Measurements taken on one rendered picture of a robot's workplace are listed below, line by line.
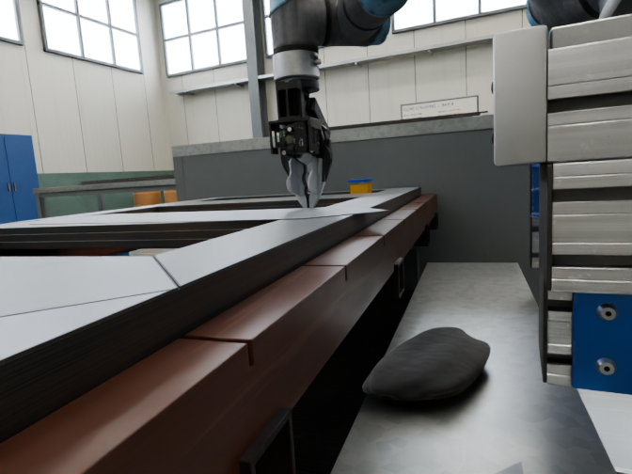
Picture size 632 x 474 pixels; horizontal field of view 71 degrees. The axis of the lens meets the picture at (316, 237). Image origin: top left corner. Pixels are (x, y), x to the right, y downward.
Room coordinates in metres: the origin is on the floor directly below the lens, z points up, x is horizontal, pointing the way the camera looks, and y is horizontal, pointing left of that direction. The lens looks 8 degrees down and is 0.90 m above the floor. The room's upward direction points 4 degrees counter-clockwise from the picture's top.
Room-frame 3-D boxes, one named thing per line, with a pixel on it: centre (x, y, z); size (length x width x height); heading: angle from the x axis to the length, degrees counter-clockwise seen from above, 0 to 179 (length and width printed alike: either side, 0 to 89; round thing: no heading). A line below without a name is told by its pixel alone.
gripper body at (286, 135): (0.76, 0.02, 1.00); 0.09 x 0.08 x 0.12; 160
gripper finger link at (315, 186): (0.76, 0.00, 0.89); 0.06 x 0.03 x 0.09; 160
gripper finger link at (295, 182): (0.77, 0.03, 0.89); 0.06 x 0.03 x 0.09; 160
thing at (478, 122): (1.79, -0.19, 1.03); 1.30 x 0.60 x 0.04; 70
